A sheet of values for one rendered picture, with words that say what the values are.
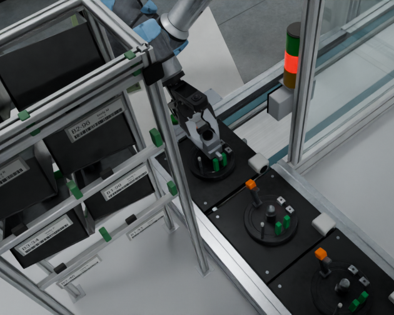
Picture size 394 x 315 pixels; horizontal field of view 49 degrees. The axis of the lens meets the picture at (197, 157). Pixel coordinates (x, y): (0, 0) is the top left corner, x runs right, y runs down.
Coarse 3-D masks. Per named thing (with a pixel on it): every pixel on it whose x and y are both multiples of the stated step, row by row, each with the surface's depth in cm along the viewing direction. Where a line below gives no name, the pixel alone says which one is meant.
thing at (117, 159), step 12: (120, 156) 101; (96, 168) 100; (84, 180) 97; (144, 180) 83; (96, 192) 80; (120, 192) 82; (132, 192) 83; (144, 192) 84; (96, 204) 81; (108, 204) 82; (120, 204) 83; (96, 216) 82
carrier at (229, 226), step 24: (240, 192) 121; (264, 192) 120; (288, 192) 119; (216, 216) 117; (240, 216) 116; (264, 216) 113; (288, 216) 107; (312, 216) 114; (240, 240) 113; (264, 240) 110; (288, 240) 111; (312, 240) 110; (264, 264) 108; (288, 264) 107
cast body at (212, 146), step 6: (204, 132) 117; (210, 132) 117; (204, 138) 117; (210, 138) 116; (216, 138) 117; (204, 144) 117; (210, 144) 116; (216, 144) 118; (204, 150) 120; (210, 150) 118; (216, 150) 119; (222, 150) 121; (210, 156) 119; (216, 156) 120
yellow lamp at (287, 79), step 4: (284, 68) 100; (284, 72) 100; (288, 72) 98; (284, 76) 101; (288, 76) 99; (292, 76) 99; (284, 80) 102; (288, 80) 100; (292, 80) 100; (288, 84) 101; (292, 84) 101; (292, 88) 102
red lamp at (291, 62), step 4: (288, 56) 95; (292, 56) 94; (288, 60) 96; (292, 60) 95; (296, 60) 94; (284, 64) 99; (288, 64) 97; (292, 64) 96; (296, 64) 95; (288, 68) 97; (292, 68) 97; (296, 68) 96; (292, 72) 98
